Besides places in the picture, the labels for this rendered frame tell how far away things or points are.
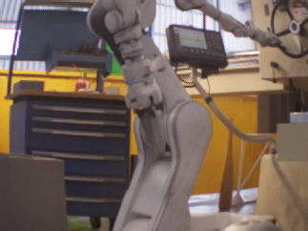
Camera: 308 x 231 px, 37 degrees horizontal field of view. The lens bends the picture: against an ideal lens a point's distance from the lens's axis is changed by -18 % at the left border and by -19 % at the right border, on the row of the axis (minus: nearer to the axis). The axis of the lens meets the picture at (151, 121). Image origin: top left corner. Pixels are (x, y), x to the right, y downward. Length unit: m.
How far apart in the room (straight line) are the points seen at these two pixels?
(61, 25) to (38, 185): 1.80
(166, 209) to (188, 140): 0.22
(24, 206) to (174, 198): 0.90
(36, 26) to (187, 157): 2.33
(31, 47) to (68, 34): 0.34
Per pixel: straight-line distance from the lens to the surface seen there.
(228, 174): 5.23
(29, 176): 2.28
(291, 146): 1.37
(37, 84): 3.21
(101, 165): 3.36
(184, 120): 1.63
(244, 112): 5.80
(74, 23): 3.88
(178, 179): 1.63
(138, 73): 1.37
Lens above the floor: 0.64
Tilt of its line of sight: 3 degrees up
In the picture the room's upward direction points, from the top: 2 degrees clockwise
